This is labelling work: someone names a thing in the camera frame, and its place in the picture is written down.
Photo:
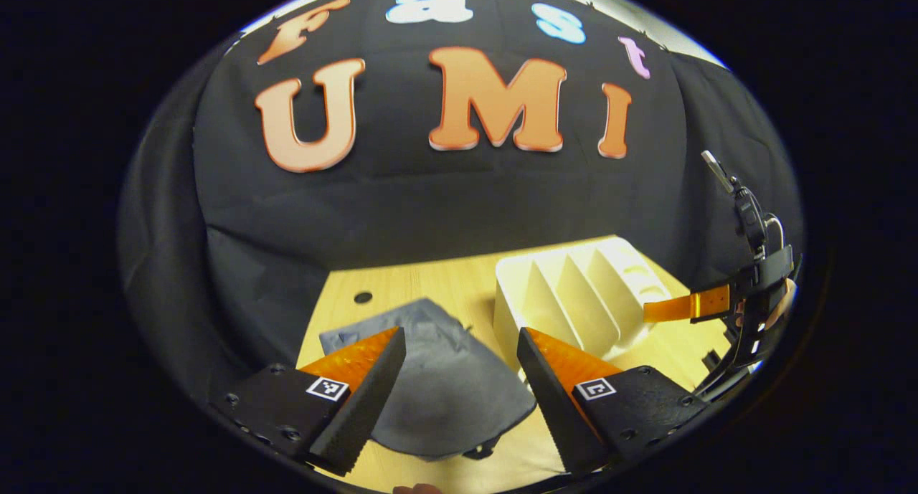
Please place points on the white bookshelf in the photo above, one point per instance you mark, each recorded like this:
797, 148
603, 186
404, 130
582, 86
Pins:
574, 293

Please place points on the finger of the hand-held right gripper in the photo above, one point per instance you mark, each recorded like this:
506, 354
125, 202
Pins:
681, 306

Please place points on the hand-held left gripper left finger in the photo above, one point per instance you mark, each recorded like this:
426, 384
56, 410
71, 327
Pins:
366, 408

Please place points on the grey schoolbag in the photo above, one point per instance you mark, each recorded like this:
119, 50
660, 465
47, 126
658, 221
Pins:
445, 393

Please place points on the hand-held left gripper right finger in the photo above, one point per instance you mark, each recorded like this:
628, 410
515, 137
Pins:
549, 408

